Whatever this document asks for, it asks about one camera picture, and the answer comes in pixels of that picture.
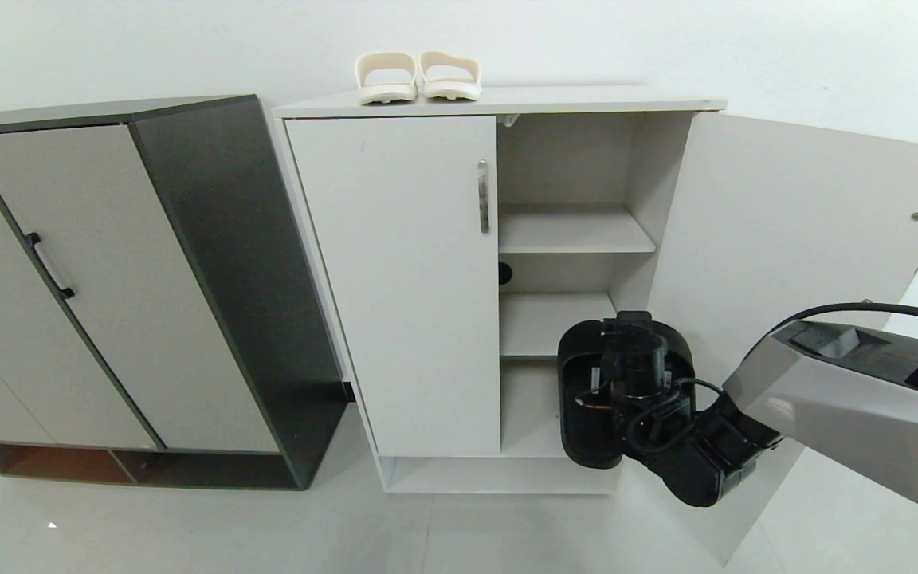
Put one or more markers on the cream slipper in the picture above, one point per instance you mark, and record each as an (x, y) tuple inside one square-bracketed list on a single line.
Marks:
[(384, 80), (451, 78)]

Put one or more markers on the dark grey cabinet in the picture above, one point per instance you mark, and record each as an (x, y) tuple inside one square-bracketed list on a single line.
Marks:
[(244, 263)]

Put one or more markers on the open white cabinet door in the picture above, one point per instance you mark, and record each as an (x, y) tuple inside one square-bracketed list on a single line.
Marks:
[(786, 223)]

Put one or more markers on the white cabinet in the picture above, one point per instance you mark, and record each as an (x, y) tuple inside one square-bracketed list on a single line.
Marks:
[(570, 231)]

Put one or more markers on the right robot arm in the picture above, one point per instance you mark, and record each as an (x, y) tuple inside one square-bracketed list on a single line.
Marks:
[(865, 414)]

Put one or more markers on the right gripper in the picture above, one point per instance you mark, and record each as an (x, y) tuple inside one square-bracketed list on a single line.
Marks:
[(638, 363)]

